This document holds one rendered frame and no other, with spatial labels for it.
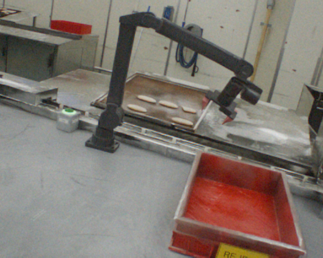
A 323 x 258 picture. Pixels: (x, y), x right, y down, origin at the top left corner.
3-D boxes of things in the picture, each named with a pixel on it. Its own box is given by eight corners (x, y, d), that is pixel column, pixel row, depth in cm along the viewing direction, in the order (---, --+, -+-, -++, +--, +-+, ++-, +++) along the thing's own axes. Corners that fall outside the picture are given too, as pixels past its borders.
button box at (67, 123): (53, 136, 142) (55, 111, 139) (64, 131, 149) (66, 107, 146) (69, 141, 140) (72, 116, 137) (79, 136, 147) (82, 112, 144)
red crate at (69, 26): (49, 28, 471) (50, 19, 467) (61, 28, 504) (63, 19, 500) (80, 34, 462) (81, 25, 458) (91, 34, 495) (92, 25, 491)
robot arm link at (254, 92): (240, 60, 124) (244, 63, 116) (266, 74, 125) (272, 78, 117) (225, 88, 128) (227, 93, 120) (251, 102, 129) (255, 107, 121)
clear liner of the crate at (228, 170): (162, 250, 80) (170, 218, 77) (190, 171, 126) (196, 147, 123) (296, 286, 75) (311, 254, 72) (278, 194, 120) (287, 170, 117)
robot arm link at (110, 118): (123, 6, 121) (118, 5, 112) (159, 13, 121) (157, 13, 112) (103, 119, 136) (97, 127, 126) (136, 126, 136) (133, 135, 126)
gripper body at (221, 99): (230, 115, 127) (240, 103, 122) (208, 101, 128) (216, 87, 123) (235, 107, 132) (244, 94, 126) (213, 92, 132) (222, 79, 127)
